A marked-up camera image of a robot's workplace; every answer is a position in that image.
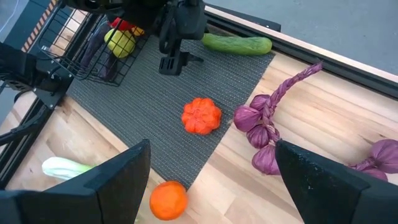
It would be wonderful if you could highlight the hazard striped floor mat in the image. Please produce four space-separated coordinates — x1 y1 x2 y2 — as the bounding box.
20 0 60 54

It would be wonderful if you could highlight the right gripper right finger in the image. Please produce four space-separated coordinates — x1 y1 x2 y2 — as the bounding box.
275 139 398 224

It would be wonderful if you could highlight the orange tangerine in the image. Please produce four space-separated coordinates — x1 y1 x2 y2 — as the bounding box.
149 180 189 222

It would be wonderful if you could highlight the green cucumber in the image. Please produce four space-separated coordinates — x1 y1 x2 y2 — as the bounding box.
201 32 274 57

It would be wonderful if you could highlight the grey woven placemat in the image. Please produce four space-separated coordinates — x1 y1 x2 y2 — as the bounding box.
65 32 276 190

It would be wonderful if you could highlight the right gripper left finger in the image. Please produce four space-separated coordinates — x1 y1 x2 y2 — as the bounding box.
0 139 152 224

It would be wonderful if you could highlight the yellow-green apple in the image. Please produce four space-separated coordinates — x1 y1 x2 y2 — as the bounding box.
104 28 137 59

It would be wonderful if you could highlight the pale green celery stalk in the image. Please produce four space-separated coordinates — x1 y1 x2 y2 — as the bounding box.
41 156 97 182

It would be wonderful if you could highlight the red and yellow pepper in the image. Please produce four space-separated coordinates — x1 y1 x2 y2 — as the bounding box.
110 17 146 37

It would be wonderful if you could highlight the orange ridged pumpkin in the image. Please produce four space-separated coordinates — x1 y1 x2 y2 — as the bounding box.
181 97 223 136

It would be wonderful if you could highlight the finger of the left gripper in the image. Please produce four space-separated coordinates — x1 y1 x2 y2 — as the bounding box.
159 39 183 75
180 52 205 66

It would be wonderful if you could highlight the black wire basket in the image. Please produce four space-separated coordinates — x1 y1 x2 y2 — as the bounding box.
37 1 150 88

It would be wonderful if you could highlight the dark purple eggplant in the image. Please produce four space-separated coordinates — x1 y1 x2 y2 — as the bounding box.
79 18 109 71
98 52 121 80

